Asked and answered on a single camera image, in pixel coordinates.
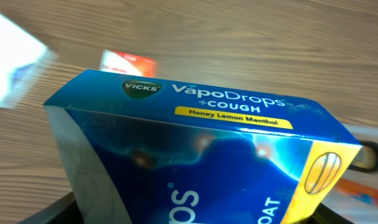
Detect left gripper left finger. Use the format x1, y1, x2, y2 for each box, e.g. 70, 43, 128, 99
19, 192, 84, 224

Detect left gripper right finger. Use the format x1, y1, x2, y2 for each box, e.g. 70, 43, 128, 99
309, 203, 353, 224

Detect dark bottle white cap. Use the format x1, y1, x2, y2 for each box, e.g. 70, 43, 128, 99
348, 141, 378, 173

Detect blue Vicks VapoDrops box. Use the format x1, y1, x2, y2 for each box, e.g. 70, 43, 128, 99
44, 70, 361, 224

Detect red medicine box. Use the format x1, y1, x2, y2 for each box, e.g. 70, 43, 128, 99
99, 50, 157, 77

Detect white medicine box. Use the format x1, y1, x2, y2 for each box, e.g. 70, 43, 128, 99
0, 14, 55, 109

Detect clear plastic container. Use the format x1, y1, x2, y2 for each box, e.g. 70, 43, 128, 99
323, 124, 378, 223

